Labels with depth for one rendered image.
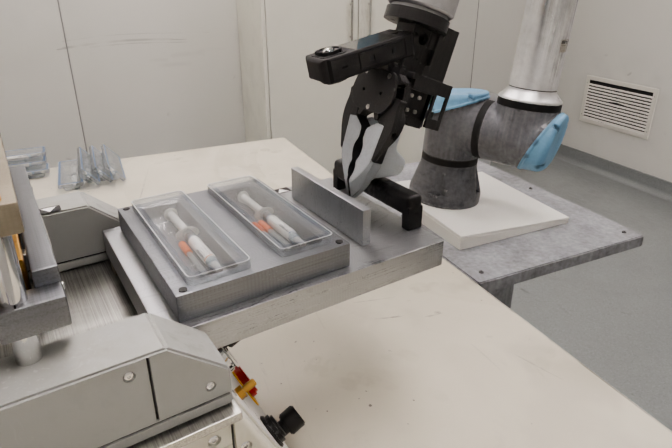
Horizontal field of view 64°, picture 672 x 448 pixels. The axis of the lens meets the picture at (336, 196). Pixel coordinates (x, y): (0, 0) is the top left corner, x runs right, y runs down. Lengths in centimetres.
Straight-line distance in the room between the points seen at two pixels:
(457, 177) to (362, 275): 62
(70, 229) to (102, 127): 234
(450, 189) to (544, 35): 33
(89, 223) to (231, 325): 23
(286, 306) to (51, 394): 20
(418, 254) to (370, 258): 5
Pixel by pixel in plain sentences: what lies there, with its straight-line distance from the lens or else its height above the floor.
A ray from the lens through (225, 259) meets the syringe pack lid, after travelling 46.
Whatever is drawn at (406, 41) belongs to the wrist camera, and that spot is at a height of 116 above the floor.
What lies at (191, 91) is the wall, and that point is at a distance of 297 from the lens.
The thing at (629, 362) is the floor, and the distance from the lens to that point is 215.
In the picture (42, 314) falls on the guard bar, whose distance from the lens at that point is 38.
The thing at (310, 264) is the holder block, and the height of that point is 99.
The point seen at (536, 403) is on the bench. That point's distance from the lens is 73.
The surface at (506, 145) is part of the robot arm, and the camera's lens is 104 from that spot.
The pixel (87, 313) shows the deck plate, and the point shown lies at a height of 93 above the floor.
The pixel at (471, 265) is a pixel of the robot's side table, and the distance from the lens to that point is 98.
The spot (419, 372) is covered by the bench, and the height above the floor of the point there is 75.
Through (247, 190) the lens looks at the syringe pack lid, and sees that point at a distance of 60.
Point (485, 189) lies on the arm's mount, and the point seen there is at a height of 77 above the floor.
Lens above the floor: 123
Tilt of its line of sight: 23 degrees down
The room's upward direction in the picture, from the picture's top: straight up
